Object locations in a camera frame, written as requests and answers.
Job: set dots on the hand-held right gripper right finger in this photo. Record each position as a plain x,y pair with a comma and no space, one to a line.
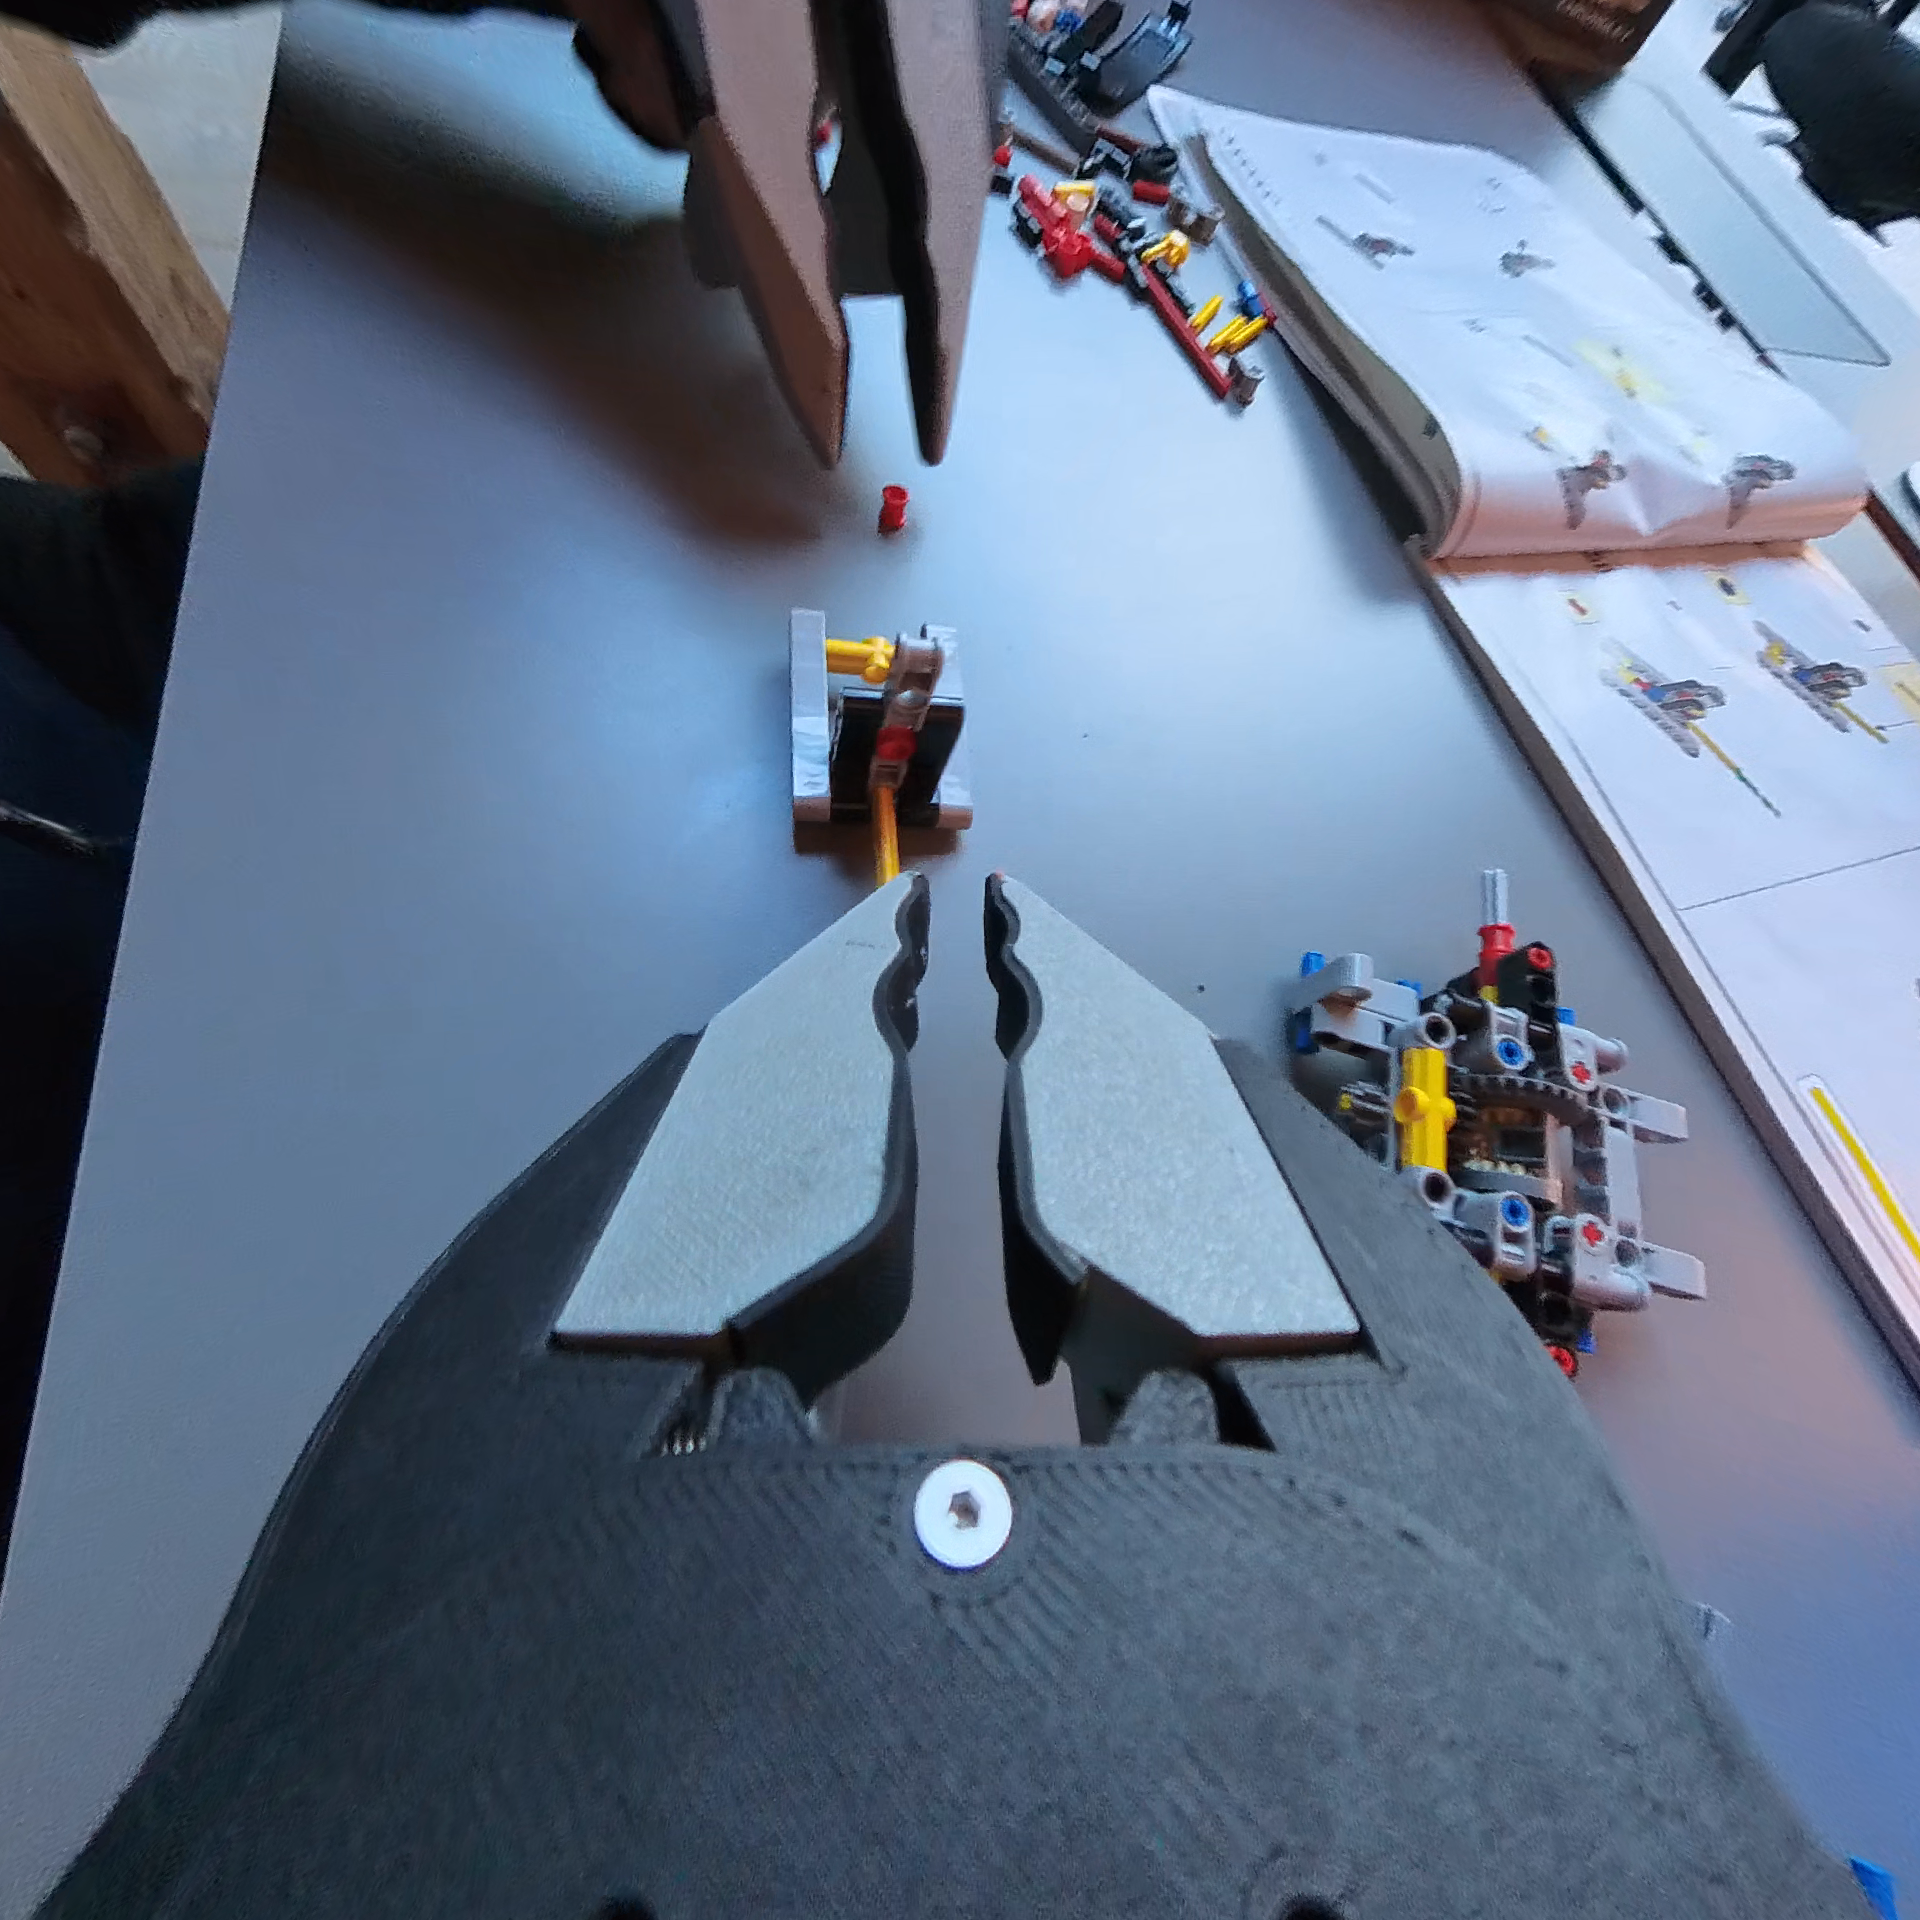
1156,1154

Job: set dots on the open instruction booklet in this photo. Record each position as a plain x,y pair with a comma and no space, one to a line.
1622,494

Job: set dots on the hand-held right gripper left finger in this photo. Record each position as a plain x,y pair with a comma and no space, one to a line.
750,1154

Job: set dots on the brown cardboard box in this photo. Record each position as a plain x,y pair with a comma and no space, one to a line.
1575,30

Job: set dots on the small red toy brick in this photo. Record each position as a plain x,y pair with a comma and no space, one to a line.
896,509

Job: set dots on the person's dark clothing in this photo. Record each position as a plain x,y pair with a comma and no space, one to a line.
68,839

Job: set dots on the black office chair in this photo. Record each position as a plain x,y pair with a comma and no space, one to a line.
1839,89

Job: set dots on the heap of loose toy bricks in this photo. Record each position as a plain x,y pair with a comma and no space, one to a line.
1118,194

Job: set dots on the wooden furniture piece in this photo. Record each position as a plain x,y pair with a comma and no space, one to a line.
90,271

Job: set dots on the large grey toy brick model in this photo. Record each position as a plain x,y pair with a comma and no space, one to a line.
1501,1119

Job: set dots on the grey flat panel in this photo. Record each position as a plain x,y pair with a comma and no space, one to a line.
1724,224

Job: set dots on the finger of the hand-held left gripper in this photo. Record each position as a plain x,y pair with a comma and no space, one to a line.
780,285
938,224

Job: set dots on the small grey toy brick model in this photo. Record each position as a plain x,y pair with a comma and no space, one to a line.
883,728

